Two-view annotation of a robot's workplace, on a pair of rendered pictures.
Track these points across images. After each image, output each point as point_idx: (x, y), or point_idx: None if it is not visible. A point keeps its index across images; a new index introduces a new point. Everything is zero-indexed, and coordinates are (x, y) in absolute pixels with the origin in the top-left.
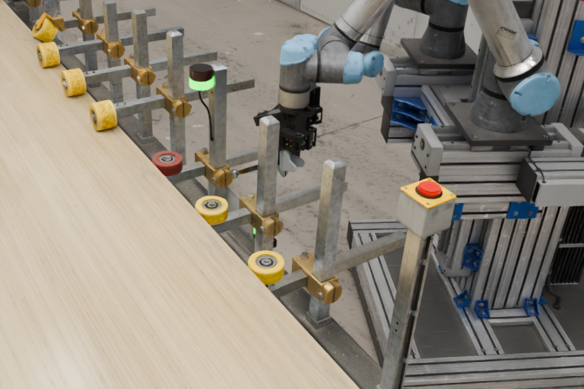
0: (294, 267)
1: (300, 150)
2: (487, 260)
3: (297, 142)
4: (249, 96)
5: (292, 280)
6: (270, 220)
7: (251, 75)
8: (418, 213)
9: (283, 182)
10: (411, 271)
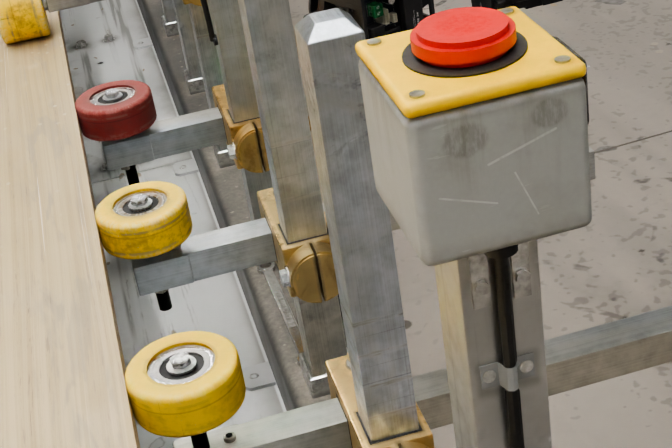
0: (331, 390)
1: (368, 37)
2: None
3: (366, 15)
4: (607, 32)
5: (294, 431)
6: (304, 253)
7: None
8: (397, 145)
9: (641, 211)
10: (468, 415)
